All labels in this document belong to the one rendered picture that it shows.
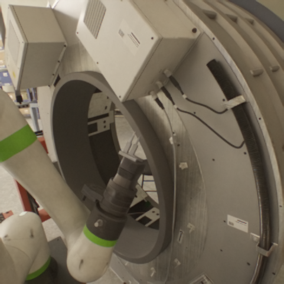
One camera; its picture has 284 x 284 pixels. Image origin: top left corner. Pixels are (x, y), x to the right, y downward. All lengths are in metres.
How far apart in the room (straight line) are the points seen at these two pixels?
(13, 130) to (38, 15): 0.58
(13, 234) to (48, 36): 0.70
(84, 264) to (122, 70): 0.45
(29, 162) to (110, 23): 0.37
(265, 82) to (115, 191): 0.43
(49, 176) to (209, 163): 0.41
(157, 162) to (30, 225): 0.43
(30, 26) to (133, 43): 0.59
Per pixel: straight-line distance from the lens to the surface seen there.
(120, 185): 0.52
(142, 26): 0.45
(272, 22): 0.92
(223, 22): 0.62
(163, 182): 0.63
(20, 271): 0.71
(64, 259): 0.96
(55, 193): 0.63
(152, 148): 0.61
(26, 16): 1.02
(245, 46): 0.59
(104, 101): 1.34
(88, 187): 0.57
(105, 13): 0.54
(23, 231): 0.75
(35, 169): 0.60
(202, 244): 0.71
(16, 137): 0.58
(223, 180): 0.55
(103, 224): 0.54
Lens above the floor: 1.63
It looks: 23 degrees down
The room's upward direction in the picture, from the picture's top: 2 degrees counter-clockwise
